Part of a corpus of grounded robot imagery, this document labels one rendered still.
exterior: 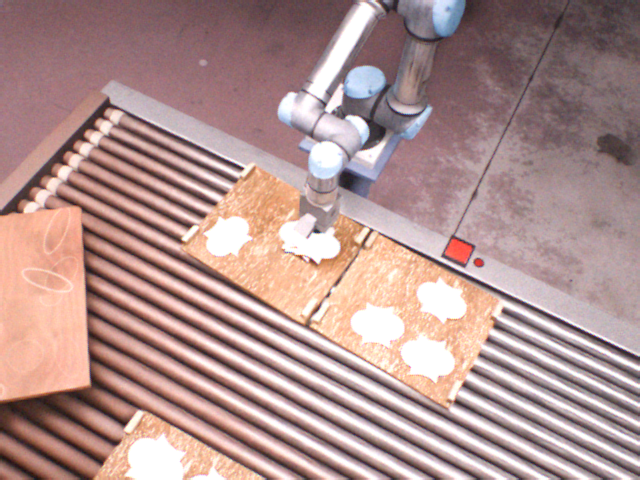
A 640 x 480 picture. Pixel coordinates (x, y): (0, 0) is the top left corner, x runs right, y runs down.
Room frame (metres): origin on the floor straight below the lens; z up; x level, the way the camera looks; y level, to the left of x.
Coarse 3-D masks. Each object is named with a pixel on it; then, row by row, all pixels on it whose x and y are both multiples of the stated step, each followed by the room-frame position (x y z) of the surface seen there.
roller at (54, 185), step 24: (72, 192) 1.10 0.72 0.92; (120, 216) 1.05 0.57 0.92; (144, 240) 0.99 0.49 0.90; (168, 240) 0.99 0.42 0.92; (192, 264) 0.94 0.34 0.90; (240, 288) 0.88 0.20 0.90; (480, 408) 0.63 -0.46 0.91; (504, 408) 0.64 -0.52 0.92; (528, 432) 0.59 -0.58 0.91; (552, 432) 0.60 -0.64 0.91; (576, 456) 0.54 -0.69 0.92
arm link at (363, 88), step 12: (360, 72) 1.51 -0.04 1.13; (372, 72) 1.52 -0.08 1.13; (348, 84) 1.47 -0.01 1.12; (360, 84) 1.46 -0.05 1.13; (372, 84) 1.47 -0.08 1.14; (384, 84) 1.48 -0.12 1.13; (348, 96) 1.45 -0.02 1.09; (360, 96) 1.44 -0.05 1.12; (372, 96) 1.44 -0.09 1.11; (348, 108) 1.45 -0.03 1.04; (360, 108) 1.43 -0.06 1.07; (372, 108) 1.42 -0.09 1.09; (372, 120) 1.42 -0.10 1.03
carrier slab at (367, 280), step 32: (384, 256) 1.02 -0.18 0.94; (416, 256) 1.04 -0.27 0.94; (352, 288) 0.91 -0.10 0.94; (384, 288) 0.92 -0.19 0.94; (416, 288) 0.94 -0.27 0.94; (416, 320) 0.84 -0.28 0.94; (448, 320) 0.86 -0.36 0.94; (480, 320) 0.87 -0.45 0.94; (352, 352) 0.73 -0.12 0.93; (384, 352) 0.74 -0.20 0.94; (416, 384) 0.67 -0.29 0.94; (448, 384) 0.68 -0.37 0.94
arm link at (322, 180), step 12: (324, 144) 1.04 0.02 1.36; (312, 156) 1.01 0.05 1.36; (324, 156) 1.01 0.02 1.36; (336, 156) 1.01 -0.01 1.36; (312, 168) 0.99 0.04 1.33; (324, 168) 0.98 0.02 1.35; (336, 168) 1.00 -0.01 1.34; (312, 180) 0.99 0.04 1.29; (324, 180) 0.98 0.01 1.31; (336, 180) 1.00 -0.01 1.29; (324, 192) 0.98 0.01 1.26
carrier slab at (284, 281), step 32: (256, 192) 1.18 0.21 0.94; (288, 192) 1.19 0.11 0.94; (256, 224) 1.07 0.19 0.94; (352, 224) 1.11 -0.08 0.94; (192, 256) 0.95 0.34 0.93; (256, 256) 0.97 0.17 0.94; (288, 256) 0.98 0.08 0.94; (352, 256) 1.01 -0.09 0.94; (256, 288) 0.87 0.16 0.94; (288, 288) 0.88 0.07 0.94; (320, 288) 0.90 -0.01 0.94
